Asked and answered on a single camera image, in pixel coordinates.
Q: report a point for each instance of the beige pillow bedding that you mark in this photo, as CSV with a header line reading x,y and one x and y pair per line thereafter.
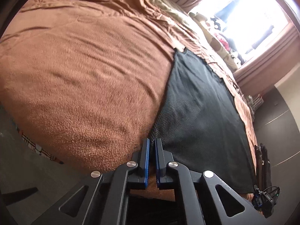
x,y
177,13

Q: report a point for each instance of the black sleeveless top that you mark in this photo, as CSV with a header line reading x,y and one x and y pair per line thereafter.
x,y
199,124

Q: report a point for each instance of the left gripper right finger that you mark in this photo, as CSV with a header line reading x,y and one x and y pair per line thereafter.
x,y
202,198

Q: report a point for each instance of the white rack on cabinet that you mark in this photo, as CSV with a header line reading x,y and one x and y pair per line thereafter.
x,y
254,102

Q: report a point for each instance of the bear print window cushion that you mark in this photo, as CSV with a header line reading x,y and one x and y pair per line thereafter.
x,y
209,29

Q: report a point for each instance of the brown bed blanket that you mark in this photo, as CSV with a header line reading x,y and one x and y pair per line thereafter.
x,y
85,80

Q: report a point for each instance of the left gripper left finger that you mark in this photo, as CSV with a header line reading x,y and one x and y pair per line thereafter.
x,y
101,198

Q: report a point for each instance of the right pink curtain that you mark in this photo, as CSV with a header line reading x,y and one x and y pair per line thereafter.
x,y
263,72

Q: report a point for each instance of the red cloth on sill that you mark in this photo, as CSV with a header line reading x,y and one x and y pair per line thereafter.
x,y
223,41

